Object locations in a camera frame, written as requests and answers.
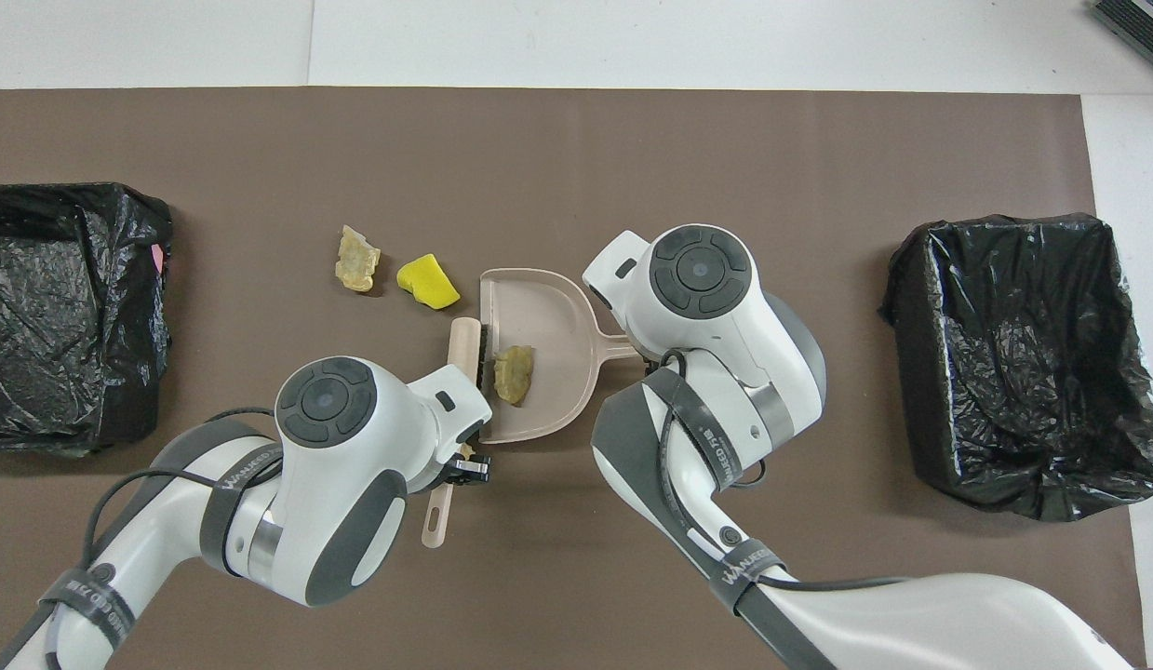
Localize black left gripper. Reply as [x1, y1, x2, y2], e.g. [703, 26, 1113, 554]
[441, 445, 493, 487]

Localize brown table mat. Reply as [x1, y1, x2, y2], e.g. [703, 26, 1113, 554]
[0, 87, 1149, 670]

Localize black bag-lined bin pink tag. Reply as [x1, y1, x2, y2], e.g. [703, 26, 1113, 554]
[0, 182, 174, 457]

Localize dark ribbed device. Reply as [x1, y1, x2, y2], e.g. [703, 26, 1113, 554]
[1090, 0, 1153, 77]

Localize pale crusty bread chunk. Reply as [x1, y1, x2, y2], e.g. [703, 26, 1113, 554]
[335, 224, 382, 294]

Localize beige plastic dustpan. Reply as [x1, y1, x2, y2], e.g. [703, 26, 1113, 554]
[476, 267, 640, 446]

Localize beige bread chunk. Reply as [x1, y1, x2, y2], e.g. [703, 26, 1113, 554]
[493, 344, 537, 407]

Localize beige hand brush black bristles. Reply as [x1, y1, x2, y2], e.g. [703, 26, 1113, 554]
[420, 315, 499, 550]

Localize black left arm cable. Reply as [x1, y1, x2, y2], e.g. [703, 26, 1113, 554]
[81, 406, 288, 569]

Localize yellow sponge piece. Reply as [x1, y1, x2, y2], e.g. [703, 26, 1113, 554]
[396, 252, 463, 312]

